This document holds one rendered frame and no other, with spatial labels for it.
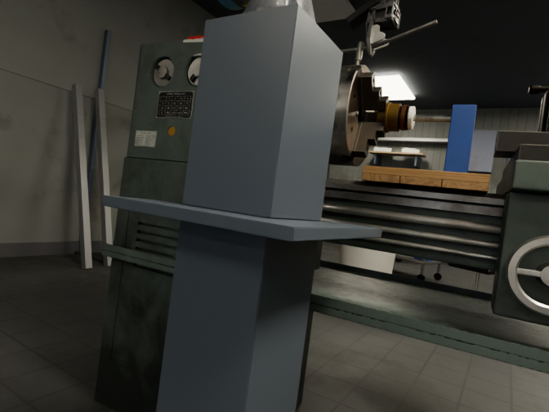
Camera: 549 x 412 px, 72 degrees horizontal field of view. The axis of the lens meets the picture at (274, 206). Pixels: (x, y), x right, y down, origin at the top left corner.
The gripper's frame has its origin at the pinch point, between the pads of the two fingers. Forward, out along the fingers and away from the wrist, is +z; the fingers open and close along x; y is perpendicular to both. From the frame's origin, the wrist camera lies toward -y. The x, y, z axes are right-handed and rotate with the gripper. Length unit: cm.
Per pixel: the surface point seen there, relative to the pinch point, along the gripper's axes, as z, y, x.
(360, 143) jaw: 31.5, 3.9, -3.1
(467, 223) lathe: 53, 37, -6
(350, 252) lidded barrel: 63, -102, 239
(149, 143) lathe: 41, -58, -33
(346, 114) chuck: 26.5, 3.2, -13.6
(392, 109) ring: 20.4, 11.4, -1.4
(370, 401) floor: 124, -1, 57
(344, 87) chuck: 18.5, 1.4, -14.6
